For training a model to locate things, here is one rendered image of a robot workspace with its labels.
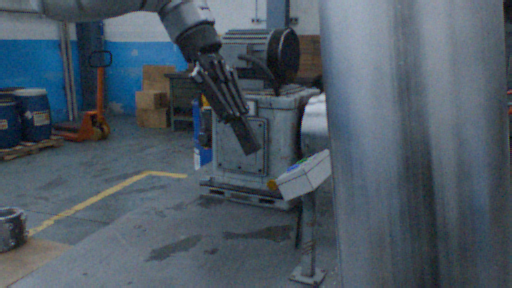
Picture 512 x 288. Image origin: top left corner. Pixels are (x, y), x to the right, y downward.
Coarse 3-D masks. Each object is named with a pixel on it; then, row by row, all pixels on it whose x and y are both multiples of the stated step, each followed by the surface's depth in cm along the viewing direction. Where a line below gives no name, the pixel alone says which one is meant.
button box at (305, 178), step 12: (312, 156) 93; (324, 156) 93; (300, 168) 82; (312, 168) 85; (324, 168) 90; (276, 180) 85; (288, 180) 84; (300, 180) 82; (312, 180) 83; (288, 192) 84; (300, 192) 83
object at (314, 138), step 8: (320, 96) 129; (312, 104) 129; (320, 104) 126; (304, 112) 128; (312, 112) 127; (320, 112) 124; (304, 120) 127; (312, 120) 125; (320, 120) 124; (304, 128) 127; (312, 128) 124; (320, 128) 123; (304, 136) 127; (312, 136) 124; (320, 136) 123; (304, 144) 128; (312, 144) 125; (320, 144) 124; (328, 144) 123; (304, 152) 129; (312, 152) 126
